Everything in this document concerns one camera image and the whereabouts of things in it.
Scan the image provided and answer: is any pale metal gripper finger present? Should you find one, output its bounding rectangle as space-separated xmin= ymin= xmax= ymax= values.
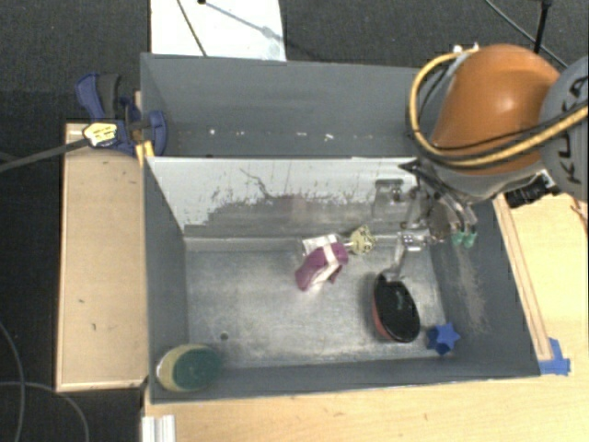
xmin=374 ymin=179 xmax=416 ymax=221
xmin=384 ymin=232 xmax=423 ymax=282

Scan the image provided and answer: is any black cylinder on white bracket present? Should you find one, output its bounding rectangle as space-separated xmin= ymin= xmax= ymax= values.
xmin=503 ymin=171 xmax=559 ymax=210

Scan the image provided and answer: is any pale yellow small toy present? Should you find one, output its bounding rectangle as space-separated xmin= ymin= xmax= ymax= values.
xmin=349 ymin=225 xmax=376 ymax=255

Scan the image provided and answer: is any blue star-shaped toy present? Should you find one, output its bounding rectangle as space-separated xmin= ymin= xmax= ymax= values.
xmin=425 ymin=321 xmax=462 ymax=356

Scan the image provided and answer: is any pale wood flat board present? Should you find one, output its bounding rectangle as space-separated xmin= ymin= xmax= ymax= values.
xmin=54 ymin=122 xmax=151 ymax=393

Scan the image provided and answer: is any purple and white object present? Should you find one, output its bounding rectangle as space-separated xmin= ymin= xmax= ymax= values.
xmin=294 ymin=233 xmax=350 ymax=293

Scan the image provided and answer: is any grey metal bin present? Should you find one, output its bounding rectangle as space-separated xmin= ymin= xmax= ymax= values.
xmin=139 ymin=52 xmax=542 ymax=404

